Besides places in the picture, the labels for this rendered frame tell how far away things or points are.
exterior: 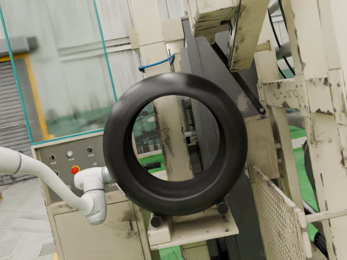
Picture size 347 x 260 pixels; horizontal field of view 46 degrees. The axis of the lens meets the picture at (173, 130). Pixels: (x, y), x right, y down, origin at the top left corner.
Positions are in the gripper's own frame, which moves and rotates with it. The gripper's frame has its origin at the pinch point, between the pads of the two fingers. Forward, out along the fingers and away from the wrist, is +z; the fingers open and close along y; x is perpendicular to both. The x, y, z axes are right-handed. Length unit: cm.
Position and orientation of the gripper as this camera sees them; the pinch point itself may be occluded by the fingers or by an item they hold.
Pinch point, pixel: (154, 165)
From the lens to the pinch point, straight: 209.1
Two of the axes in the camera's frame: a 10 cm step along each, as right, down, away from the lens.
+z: 9.8, -2.0, -0.4
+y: 0.2, -1.0, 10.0
